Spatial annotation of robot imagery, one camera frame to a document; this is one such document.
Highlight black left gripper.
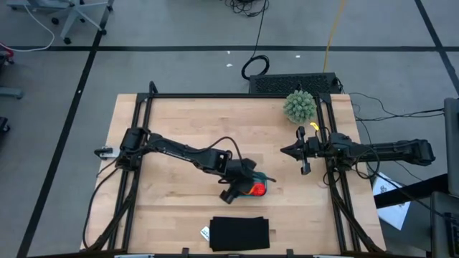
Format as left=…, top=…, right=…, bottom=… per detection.
left=219, top=157, right=277, bottom=205

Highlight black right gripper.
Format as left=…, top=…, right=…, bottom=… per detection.
left=280, top=125, right=326, bottom=176

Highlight red toy bell pepper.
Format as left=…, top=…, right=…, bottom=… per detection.
left=252, top=182, right=268, bottom=197

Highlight teal plastic container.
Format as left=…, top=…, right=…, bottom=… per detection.
left=238, top=171, right=268, bottom=199

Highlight green artificial succulent plant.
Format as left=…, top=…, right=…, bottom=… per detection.
left=283, top=90, right=318, bottom=125

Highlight black folded cloth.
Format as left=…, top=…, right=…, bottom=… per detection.
left=209, top=216, right=270, bottom=252

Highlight black keyboard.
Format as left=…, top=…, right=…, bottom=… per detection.
left=248, top=72, right=342, bottom=96

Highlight white paper sheet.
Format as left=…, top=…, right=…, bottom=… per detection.
left=372, top=173, right=412, bottom=231

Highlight grey cabinet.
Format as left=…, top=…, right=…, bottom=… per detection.
left=443, top=97, right=459, bottom=188

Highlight grey office chair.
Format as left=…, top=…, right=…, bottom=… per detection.
left=6, top=0, right=115, bottom=46

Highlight black metal table frame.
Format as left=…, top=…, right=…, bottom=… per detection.
left=85, top=81, right=387, bottom=255

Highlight black coiled cable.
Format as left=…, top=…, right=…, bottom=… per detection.
left=241, top=0, right=270, bottom=81

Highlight thin black floor cables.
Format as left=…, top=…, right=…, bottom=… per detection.
left=349, top=92, right=445, bottom=122

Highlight yellow hanging cable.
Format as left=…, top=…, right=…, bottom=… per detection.
left=322, top=0, right=347, bottom=74

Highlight tangled black cable bundle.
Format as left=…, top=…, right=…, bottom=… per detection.
left=224, top=0, right=270, bottom=17

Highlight white floor cable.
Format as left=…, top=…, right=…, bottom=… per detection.
left=0, top=3, right=56, bottom=53

